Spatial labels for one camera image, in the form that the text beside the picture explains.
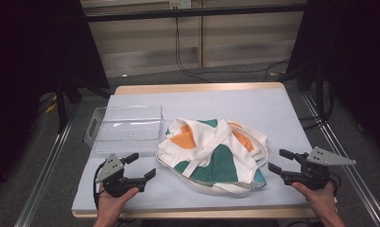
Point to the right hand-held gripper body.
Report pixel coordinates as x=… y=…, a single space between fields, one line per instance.
x=314 y=176

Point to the person's right hand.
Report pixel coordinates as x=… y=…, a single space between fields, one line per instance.
x=322 y=198

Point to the person's left hand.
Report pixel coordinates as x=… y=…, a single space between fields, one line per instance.
x=112 y=205

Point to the wooden table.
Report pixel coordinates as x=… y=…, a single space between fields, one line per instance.
x=197 y=86

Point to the pale blue table mat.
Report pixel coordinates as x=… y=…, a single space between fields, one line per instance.
x=229 y=104

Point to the white orange green tote bag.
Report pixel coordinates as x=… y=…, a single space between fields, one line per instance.
x=210 y=148

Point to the black metal stand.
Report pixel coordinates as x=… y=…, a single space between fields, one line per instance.
x=61 y=107

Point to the black horizontal bar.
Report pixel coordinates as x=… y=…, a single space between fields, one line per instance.
x=194 y=12

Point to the clear plastic container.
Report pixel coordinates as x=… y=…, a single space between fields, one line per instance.
x=128 y=129

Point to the black curtain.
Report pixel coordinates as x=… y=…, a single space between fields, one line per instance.
x=27 y=63
x=355 y=56

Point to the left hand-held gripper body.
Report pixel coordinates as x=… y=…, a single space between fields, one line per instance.
x=115 y=184

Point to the metal floor rail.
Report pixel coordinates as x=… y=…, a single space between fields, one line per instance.
x=46 y=173
x=345 y=164

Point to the white wall power outlet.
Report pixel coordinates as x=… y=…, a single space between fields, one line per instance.
x=180 y=3

